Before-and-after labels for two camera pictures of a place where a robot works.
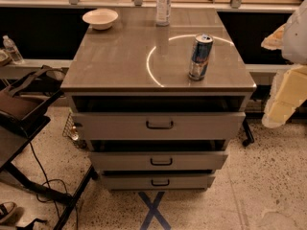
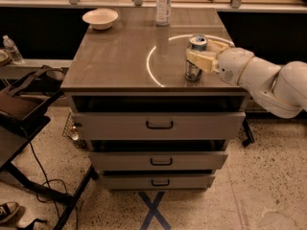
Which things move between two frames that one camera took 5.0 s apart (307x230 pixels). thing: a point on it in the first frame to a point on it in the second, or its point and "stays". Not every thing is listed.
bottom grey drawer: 156,182 stays
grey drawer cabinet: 161,93 stays
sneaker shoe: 8,213 stays
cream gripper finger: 274,41 to 232,62
